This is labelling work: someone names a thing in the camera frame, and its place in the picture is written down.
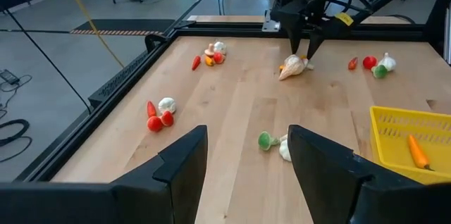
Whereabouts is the yellow plastic basket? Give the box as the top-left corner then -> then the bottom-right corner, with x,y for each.
369,105 -> 451,186

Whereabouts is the black hazard-striped floor mat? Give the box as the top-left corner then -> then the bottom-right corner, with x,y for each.
69,18 -> 177,37

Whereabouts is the black power adapter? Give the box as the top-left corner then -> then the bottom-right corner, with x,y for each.
0,68 -> 21,86

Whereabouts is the silver metal bracket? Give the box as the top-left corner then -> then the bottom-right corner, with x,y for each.
261,9 -> 282,34

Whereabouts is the orange carrot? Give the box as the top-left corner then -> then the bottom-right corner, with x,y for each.
407,134 -> 435,172

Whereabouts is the black coiled cable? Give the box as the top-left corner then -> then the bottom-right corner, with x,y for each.
0,118 -> 33,163

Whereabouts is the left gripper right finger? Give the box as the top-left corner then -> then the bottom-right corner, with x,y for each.
287,124 -> 451,224

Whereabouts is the yellow floor cable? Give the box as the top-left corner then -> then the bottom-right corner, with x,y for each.
58,0 -> 126,69

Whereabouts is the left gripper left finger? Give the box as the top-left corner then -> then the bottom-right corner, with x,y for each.
0,124 -> 209,224

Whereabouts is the white plush toy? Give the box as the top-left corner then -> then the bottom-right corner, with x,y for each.
278,54 -> 307,82

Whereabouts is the green cap mushroom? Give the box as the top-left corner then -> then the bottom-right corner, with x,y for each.
371,64 -> 389,80
257,131 -> 282,152

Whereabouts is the yellow tag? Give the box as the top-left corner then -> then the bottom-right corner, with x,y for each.
334,11 -> 355,27

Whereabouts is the black floor cable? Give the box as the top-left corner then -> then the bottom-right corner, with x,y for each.
1,7 -> 93,114

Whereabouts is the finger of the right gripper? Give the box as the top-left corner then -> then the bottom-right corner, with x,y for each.
281,16 -> 304,55
307,26 -> 338,59

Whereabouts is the black aluminium table frame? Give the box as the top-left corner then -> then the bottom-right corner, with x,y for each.
16,0 -> 451,182

